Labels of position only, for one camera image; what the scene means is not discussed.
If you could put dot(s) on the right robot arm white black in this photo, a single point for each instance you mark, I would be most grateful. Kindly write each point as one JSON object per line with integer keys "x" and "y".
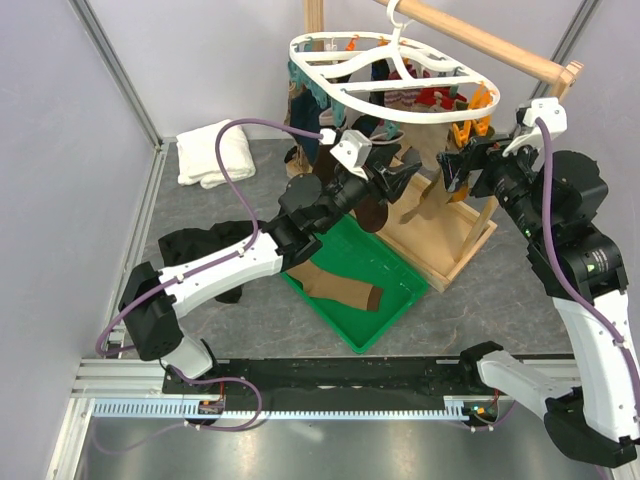
{"x": 597, "y": 420}

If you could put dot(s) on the olive striped hanging sock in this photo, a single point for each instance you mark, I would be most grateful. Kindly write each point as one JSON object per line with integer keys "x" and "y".
{"x": 462, "y": 194}

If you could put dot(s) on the green plastic bin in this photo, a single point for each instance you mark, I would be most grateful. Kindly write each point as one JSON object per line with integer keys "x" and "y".
{"x": 350, "y": 252}

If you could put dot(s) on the white folded towel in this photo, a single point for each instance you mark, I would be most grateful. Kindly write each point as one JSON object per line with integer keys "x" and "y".
{"x": 198, "y": 161}

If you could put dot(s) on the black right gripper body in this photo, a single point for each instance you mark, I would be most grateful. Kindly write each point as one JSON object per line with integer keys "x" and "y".
{"x": 512, "y": 178}

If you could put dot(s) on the black cloth pile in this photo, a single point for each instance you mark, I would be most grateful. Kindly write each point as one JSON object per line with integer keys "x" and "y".
{"x": 186, "y": 250}

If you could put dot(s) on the argyle brown orange sock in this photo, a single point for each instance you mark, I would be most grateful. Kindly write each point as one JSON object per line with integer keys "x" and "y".
{"x": 296, "y": 162}

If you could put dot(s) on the teal clothes peg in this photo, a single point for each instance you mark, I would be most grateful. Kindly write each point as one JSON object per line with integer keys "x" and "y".
{"x": 338, "y": 113}
{"x": 389, "y": 134}

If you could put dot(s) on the tan sock in bin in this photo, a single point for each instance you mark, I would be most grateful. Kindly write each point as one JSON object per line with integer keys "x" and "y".
{"x": 319, "y": 283}

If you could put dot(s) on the white oval sock hanger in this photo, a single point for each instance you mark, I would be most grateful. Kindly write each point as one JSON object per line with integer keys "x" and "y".
{"x": 343, "y": 67}

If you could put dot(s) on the wooden rack frame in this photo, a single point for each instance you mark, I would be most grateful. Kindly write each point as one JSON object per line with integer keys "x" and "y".
{"x": 441, "y": 247}

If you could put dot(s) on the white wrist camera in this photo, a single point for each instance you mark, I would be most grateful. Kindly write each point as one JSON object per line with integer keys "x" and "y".
{"x": 352, "y": 151}
{"x": 528, "y": 133}

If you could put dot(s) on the tan sock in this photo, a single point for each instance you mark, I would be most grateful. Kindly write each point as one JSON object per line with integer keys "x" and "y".
{"x": 428, "y": 140}
{"x": 319, "y": 283}

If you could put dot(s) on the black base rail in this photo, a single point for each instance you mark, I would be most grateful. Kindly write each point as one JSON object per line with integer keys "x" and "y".
{"x": 422, "y": 375}

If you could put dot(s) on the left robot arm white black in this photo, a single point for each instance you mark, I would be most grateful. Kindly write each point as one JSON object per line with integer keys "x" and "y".
{"x": 154, "y": 301}

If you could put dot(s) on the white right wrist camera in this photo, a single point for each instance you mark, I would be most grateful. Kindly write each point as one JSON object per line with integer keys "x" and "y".
{"x": 528, "y": 133}

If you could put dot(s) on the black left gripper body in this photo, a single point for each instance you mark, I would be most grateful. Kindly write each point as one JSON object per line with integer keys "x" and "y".
{"x": 349, "y": 194}

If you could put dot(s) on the brown striped sock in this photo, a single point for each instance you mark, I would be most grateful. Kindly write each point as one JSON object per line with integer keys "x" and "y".
{"x": 372, "y": 214}
{"x": 325, "y": 165}

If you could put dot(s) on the black hanging sock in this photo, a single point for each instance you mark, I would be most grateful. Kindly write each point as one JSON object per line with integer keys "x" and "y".
{"x": 367, "y": 124}

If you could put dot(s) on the grey cable duct strip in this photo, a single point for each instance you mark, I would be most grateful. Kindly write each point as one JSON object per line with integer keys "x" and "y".
{"x": 175, "y": 408}

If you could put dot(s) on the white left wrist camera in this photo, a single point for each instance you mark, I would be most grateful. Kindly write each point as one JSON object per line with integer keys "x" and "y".
{"x": 352, "y": 151}

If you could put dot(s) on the beige red hanging sock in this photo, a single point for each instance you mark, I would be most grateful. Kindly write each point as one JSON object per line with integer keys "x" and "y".
{"x": 447, "y": 98}

